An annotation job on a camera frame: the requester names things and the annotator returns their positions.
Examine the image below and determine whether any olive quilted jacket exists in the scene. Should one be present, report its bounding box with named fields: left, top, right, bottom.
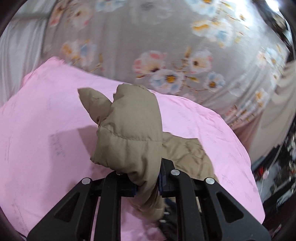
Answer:
left=77, top=83, right=219, bottom=224

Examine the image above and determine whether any grey floral bed sheet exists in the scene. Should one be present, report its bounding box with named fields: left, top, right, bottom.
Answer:
left=42, top=0, right=290, bottom=130

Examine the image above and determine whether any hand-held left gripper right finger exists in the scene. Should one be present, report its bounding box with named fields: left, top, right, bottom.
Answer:
left=158, top=160, right=271, bottom=241

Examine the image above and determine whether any white curtain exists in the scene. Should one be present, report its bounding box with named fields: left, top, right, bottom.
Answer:
left=0, top=9, right=50, bottom=107

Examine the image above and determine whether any pink blanket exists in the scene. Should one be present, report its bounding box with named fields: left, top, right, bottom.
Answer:
left=0, top=56, right=265, bottom=241

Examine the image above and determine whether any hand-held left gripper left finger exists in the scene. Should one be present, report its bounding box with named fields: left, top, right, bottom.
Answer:
left=27, top=171, right=137, bottom=241

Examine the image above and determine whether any dark cluttered furniture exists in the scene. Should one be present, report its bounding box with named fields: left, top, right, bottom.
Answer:
left=252, top=130, right=296, bottom=223

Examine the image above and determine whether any beige curtain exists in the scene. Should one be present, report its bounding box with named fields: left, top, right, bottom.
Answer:
left=251, top=62, right=296, bottom=160

